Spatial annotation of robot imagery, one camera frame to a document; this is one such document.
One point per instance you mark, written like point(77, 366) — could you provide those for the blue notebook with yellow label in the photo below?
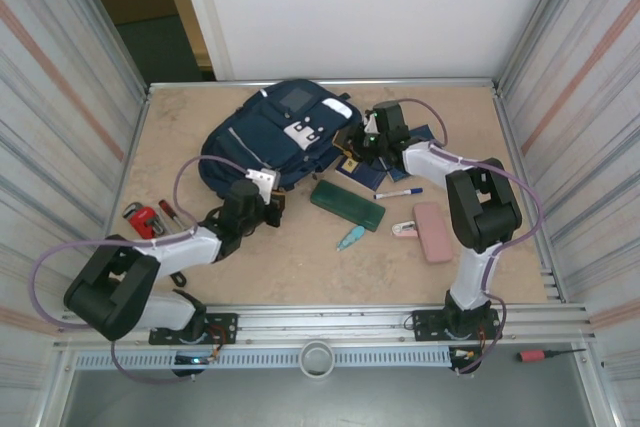
point(365, 176)

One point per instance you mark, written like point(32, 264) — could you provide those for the plain blue notebook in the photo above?
point(422, 134)

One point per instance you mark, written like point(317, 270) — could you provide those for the green pencil case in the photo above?
point(345, 204)

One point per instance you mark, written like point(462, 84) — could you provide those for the blue whiteboard marker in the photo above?
point(400, 193)

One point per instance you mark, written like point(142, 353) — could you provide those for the navy blue backpack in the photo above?
point(265, 137)

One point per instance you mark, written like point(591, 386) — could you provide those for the teal correction tape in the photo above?
point(352, 237)

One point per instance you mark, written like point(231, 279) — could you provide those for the pink white mini stapler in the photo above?
point(404, 229)

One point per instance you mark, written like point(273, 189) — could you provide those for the pink pencil case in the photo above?
point(432, 232)

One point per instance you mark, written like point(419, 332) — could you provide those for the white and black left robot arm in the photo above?
point(185, 249)

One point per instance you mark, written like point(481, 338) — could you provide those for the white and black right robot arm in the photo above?
point(480, 207)

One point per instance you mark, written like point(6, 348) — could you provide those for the red pipe wrench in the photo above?
point(142, 219)

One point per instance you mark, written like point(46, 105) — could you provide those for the white round pipe fitting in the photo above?
point(317, 358)

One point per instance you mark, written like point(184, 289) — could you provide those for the small electronics board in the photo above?
point(192, 360)
point(467, 354)

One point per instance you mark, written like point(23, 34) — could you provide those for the translucent corrugated side panel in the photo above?
point(600, 122)
point(40, 122)

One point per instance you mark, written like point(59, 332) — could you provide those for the red grip precision screwdriver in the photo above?
point(530, 355)

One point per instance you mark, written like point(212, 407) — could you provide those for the aluminium back rail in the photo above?
point(425, 82)

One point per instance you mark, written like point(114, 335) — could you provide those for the aluminium front rail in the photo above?
point(320, 319)

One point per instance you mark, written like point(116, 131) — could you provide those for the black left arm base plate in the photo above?
point(225, 329)

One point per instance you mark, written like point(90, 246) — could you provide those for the aluminium side rail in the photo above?
point(515, 147)
point(134, 147)

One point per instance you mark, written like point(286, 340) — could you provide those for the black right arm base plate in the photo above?
point(425, 327)

